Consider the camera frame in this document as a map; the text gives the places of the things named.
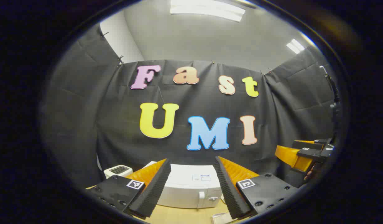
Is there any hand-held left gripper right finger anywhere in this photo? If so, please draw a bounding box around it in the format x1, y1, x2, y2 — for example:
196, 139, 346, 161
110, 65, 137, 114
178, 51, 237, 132
213, 156, 299, 220

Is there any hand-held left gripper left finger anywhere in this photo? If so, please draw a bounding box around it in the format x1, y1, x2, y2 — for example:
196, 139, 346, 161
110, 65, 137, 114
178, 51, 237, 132
86, 158, 172, 219

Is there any white microwave oven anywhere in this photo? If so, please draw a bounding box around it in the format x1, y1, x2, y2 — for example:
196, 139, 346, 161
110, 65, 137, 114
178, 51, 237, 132
146, 161, 224, 209

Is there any white toaster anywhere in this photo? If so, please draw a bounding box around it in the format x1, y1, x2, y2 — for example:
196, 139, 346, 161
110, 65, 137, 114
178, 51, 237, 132
104, 165, 133, 179

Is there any small ceiling light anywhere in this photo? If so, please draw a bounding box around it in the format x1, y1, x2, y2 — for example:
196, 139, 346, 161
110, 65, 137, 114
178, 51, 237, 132
286, 38, 305, 54

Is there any long ceiling light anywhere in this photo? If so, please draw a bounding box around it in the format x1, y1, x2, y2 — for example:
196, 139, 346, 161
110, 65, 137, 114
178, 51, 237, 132
170, 0, 246, 22

